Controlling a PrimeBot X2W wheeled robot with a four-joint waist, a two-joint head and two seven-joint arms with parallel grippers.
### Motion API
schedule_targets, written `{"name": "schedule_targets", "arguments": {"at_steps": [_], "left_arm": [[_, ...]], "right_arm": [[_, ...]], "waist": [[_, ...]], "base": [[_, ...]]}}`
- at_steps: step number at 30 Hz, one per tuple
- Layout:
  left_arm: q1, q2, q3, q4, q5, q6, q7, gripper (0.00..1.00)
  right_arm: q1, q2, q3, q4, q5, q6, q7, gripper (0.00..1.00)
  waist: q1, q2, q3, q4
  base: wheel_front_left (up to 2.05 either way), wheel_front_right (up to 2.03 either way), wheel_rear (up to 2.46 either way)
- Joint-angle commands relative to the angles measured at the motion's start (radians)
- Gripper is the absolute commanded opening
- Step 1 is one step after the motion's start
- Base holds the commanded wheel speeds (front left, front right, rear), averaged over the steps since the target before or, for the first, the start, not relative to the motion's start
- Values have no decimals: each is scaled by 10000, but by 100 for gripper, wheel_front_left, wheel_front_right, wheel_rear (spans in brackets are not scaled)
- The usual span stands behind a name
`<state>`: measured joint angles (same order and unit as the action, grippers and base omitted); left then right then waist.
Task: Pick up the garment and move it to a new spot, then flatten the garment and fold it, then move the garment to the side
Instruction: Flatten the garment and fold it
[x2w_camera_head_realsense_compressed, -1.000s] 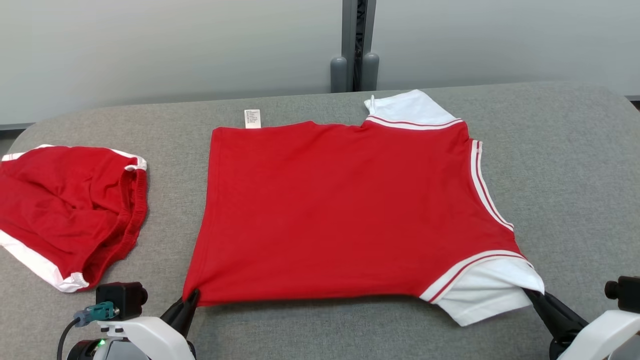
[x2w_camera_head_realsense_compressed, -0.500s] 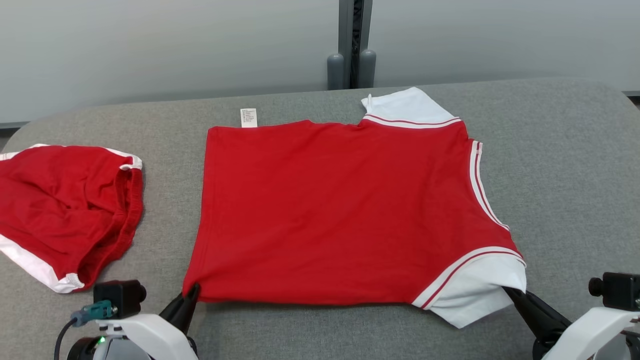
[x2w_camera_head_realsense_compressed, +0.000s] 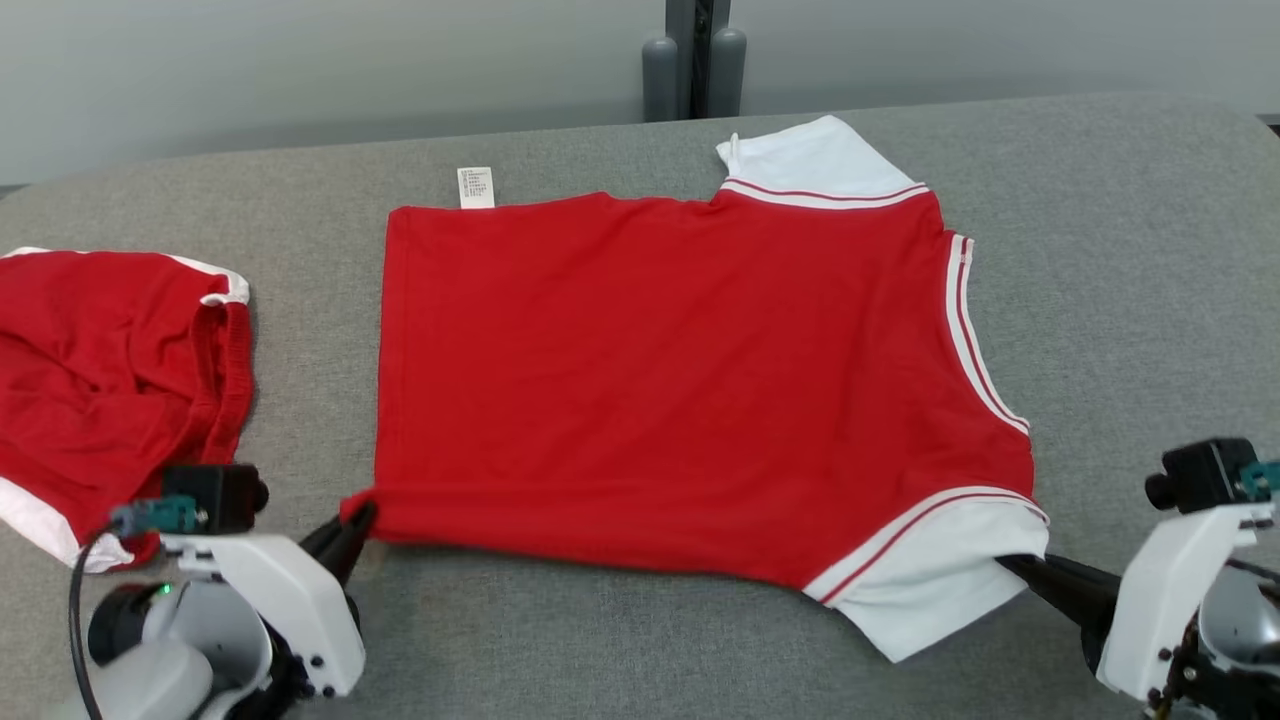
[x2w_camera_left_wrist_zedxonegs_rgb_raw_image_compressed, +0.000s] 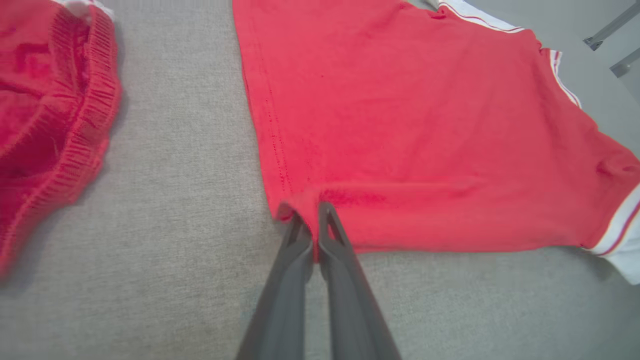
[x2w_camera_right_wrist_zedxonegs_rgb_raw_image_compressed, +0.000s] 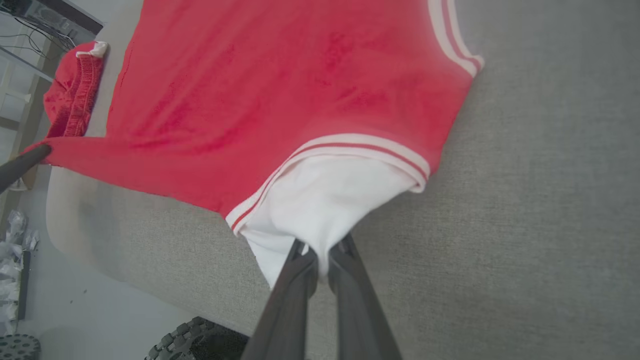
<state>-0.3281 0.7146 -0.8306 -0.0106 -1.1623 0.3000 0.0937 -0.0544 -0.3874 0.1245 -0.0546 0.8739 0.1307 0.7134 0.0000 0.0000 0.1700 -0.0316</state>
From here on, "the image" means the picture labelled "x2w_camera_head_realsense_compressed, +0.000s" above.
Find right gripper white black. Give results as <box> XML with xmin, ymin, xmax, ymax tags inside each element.
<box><xmin>998</xmin><ymin>505</ymin><xmax>1276</xmax><ymax>701</ymax></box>

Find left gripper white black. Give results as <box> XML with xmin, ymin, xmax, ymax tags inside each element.
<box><xmin>160</xmin><ymin>502</ymin><xmax>378</xmax><ymax>698</ymax></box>

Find red shorts with white stripe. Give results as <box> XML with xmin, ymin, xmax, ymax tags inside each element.
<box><xmin>0</xmin><ymin>245</ymin><xmax>253</xmax><ymax>574</ymax></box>

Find red jersey with white sleeves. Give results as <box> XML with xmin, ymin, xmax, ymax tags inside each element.
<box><xmin>340</xmin><ymin>115</ymin><xmax>1051</xmax><ymax>663</ymax></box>

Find left camera cable teal connector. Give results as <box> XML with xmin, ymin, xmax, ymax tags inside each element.
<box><xmin>67</xmin><ymin>497</ymin><xmax>208</xmax><ymax>720</ymax></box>

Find grey cylindrical post foot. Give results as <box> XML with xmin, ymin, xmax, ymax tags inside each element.
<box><xmin>708</xmin><ymin>27</ymin><xmax>748</xmax><ymax>118</ymax></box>
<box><xmin>642</xmin><ymin>37</ymin><xmax>681</xmax><ymax>123</ymax></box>

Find grey metal post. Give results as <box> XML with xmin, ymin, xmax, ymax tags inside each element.
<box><xmin>665</xmin><ymin>0</ymin><xmax>731</xmax><ymax>121</ymax></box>

